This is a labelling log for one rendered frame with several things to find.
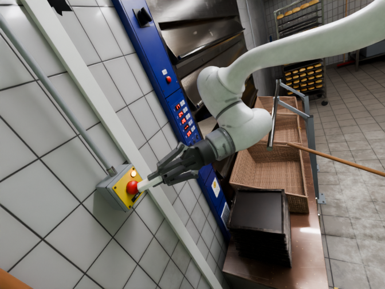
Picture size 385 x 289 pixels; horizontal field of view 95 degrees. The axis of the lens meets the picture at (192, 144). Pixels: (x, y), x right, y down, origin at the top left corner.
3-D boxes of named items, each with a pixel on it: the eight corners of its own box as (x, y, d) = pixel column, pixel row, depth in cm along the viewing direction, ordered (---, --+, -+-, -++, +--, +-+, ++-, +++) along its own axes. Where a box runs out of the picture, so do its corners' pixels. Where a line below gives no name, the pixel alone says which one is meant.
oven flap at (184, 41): (175, 64, 89) (148, 29, 84) (242, 32, 219) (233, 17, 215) (181, 58, 86) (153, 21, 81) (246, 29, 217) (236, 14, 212)
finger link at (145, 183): (161, 178, 50) (160, 176, 49) (138, 191, 49) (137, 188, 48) (159, 173, 52) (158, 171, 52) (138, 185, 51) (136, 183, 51)
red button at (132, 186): (127, 196, 52) (120, 187, 50) (136, 187, 55) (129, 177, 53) (135, 198, 50) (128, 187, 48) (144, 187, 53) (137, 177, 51)
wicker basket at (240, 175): (236, 209, 139) (227, 183, 127) (247, 163, 180) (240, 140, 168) (310, 214, 114) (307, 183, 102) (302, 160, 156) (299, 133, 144)
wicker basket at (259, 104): (256, 132, 225) (251, 112, 213) (260, 113, 267) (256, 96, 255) (301, 125, 201) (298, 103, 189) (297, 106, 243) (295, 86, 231)
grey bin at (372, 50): (365, 57, 390) (366, 45, 380) (359, 53, 427) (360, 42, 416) (389, 51, 371) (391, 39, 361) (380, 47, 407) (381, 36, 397)
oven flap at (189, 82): (194, 111, 100) (171, 82, 96) (247, 53, 231) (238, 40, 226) (199, 107, 98) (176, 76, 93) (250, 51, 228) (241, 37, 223)
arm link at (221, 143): (238, 157, 52) (220, 167, 52) (223, 147, 61) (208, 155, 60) (230, 131, 49) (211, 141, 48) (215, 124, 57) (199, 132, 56)
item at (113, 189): (113, 210, 54) (93, 186, 50) (134, 186, 61) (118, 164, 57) (129, 213, 50) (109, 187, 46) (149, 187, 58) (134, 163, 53)
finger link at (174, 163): (195, 159, 51) (193, 155, 50) (160, 178, 49) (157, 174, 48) (191, 154, 54) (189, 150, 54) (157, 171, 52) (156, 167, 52)
